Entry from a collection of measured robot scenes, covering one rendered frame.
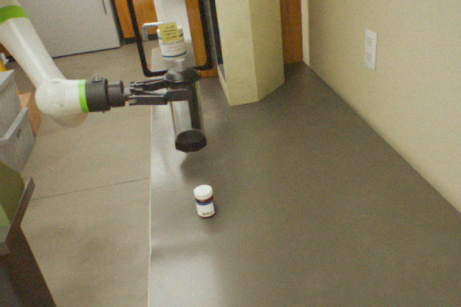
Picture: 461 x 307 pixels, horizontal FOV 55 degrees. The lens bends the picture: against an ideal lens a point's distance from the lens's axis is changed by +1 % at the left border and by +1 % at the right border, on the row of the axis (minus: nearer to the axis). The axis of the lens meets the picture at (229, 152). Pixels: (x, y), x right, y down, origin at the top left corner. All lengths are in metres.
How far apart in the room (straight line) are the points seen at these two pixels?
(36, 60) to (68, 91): 0.23
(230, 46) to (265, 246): 0.82
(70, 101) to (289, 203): 0.64
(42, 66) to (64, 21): 5.21
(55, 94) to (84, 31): 5.40
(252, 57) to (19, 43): 0.76
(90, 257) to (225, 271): 1.73
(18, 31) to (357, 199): 1.08
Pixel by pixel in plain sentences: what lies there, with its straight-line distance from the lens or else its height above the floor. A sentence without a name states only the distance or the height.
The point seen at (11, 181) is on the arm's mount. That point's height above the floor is 1.01.
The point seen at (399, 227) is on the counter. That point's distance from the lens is 1.05.
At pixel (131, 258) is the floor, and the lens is 2.50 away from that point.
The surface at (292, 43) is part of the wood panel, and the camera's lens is 2.03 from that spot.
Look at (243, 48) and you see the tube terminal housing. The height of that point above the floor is 1.15.
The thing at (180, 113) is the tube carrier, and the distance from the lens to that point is 1.26.
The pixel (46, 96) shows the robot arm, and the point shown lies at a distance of 1.27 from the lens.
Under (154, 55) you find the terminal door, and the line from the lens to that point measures 1.93.
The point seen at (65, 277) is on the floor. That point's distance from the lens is 2.56.
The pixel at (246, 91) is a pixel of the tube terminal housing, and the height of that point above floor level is 0.99.
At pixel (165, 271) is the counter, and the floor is 0.94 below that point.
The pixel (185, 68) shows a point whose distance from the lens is 1.26.
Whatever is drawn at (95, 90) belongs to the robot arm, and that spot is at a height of 1.21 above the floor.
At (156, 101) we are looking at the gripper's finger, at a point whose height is 1.16.
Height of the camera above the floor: 1.60
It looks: 29 degrees down
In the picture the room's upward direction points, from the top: 8 degrees counter-clockwise
